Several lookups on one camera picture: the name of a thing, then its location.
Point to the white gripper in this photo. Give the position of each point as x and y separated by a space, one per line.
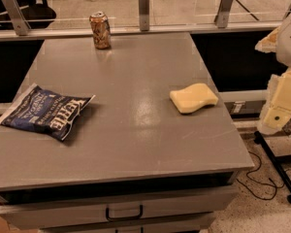
289 43

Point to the blue Kettle chip bag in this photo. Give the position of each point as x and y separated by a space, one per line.
44 111

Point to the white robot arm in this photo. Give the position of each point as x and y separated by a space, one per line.
283 50

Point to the black stand leg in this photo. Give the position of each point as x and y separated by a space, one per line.
277 161

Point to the yellow sponge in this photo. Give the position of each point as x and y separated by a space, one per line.
193 98

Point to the brown soda can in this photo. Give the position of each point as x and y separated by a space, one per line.
101 30

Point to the black office chair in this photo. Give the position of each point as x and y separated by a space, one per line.
37 12

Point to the right metal railing bracket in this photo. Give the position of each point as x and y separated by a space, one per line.
222 17

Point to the metal railing bracket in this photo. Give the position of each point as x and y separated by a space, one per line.
144 15
222 17
20 25

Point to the middle metal railing bracket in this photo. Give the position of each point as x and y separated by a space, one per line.
144 15

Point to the left metal railing bracket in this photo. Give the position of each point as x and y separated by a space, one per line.
20 25

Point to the grey drawer with handle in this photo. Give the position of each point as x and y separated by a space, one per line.
120 207

